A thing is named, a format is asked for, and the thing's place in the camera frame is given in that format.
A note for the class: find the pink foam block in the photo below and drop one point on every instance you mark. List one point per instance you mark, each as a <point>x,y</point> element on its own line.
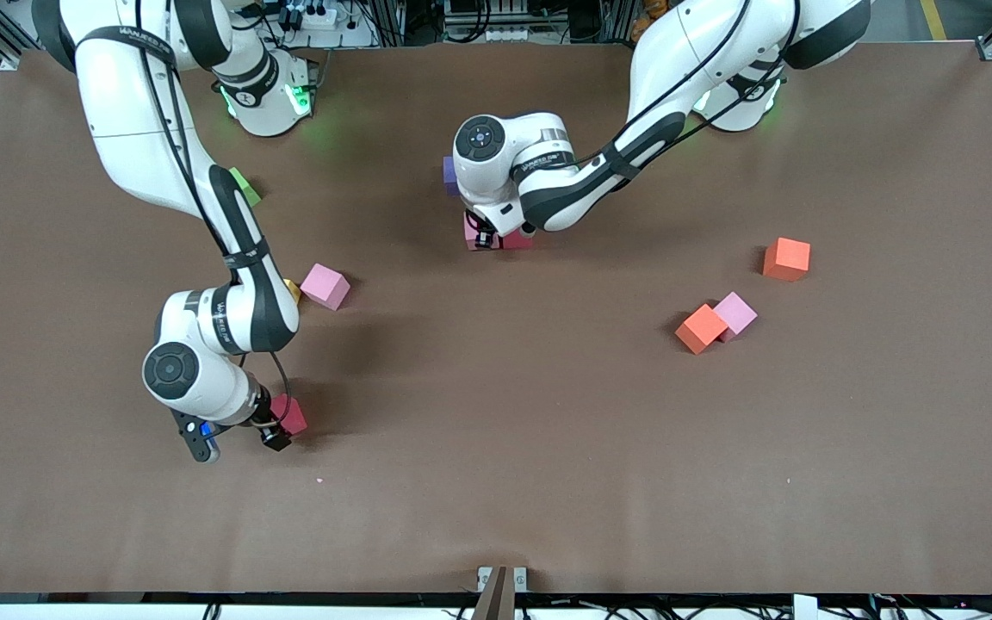
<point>325,286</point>
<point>470,234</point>
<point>739,312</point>

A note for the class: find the red foam block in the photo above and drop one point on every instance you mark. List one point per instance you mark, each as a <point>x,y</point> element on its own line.
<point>294,415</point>
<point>518,242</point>

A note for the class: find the purple foam block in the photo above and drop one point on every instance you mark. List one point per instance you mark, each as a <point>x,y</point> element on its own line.
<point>449,175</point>

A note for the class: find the yellow foam block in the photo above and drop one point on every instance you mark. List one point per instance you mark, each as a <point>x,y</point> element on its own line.
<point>293,290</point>

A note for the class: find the orange foam block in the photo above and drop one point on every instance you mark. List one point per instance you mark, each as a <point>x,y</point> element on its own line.
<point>786,259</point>
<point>702,328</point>

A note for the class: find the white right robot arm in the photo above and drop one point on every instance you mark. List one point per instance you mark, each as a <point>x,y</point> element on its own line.
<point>134,129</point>

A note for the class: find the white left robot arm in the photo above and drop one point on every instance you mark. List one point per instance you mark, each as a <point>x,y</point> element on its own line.
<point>677,47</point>

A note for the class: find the white power strip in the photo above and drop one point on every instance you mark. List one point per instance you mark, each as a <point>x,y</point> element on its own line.
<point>509,35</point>
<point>319,17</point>

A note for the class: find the paper table cover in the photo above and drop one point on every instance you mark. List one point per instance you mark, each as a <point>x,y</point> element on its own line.
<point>496,482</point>

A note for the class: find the green foam block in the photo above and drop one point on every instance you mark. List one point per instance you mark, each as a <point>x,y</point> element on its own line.
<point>246,186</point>

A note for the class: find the bag of orange fruit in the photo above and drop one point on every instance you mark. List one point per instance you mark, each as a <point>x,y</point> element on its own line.
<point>642,24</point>

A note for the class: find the white tag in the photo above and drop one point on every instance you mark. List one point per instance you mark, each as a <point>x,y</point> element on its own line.
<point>804,607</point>

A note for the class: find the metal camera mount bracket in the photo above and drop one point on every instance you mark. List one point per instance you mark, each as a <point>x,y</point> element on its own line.
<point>502,584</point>

